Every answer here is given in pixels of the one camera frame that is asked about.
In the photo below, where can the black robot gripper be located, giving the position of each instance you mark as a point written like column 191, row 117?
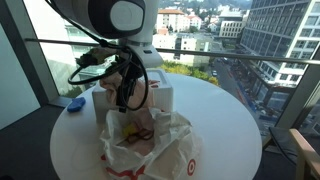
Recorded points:
column 133, row 75

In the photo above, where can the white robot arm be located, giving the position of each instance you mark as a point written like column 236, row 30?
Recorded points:
column 133, row 26

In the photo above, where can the white red plastic bag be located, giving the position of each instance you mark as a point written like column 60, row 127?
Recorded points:
column 166, row 146

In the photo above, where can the yellow small object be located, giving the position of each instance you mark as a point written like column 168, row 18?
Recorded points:
column 130, row 129

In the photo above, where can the metal window railing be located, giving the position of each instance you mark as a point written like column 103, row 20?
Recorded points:
column 233, row 56

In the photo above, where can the wooden chair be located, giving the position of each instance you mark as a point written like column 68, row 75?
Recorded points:
column 305, row 153

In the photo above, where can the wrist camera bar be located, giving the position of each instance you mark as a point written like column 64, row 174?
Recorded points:
column 95, row 56

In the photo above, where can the dark slanted window frame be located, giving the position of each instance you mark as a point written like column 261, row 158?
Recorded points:
column 30, row 66

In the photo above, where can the light grey window post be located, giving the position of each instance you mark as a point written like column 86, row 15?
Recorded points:
column 300, row 100

